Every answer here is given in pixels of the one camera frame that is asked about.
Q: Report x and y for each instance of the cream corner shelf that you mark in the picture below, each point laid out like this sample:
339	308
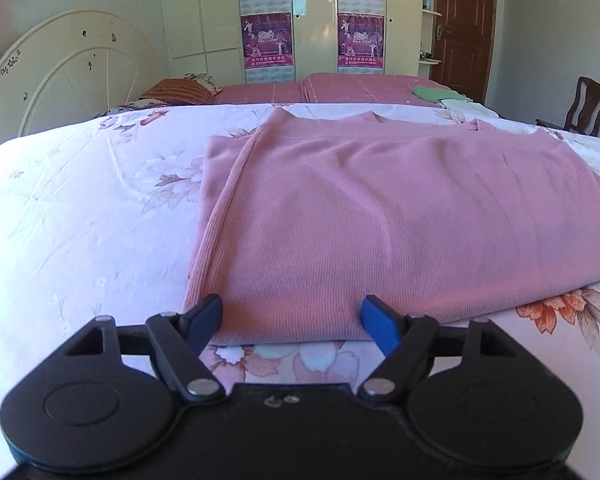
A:
430	15

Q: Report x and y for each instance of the dark wooden chair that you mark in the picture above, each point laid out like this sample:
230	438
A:
587	105

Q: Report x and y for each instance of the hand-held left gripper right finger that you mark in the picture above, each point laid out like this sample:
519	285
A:
380	321

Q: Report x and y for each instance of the cream wardrobe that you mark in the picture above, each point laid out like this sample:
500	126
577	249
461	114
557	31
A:
310	20

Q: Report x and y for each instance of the white folded cloth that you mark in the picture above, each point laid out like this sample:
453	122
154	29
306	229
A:
467	107

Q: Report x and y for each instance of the pink sweater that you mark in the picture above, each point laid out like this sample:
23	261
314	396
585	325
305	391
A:
355	210

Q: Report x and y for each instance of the pink striped bed cover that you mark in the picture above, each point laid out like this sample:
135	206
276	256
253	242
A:
340	89

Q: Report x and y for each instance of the cream round headboard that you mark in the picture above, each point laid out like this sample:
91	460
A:
65	60

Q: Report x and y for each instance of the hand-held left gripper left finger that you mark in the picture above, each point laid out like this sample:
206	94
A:
207	316

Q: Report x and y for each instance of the green folded cloth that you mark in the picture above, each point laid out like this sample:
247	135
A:
435	93

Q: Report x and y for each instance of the floral white bed sheet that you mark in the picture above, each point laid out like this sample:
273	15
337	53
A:
80	210

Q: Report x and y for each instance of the floral patterned pillow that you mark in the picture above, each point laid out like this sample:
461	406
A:
130	109

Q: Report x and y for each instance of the brown wooden door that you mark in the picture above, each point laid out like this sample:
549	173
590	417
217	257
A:
467	25

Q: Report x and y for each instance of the orange brown pillow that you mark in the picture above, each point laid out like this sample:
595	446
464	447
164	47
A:
180	91

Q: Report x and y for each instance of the patterned pillow with tassels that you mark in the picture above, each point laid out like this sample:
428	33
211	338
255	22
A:
205	81

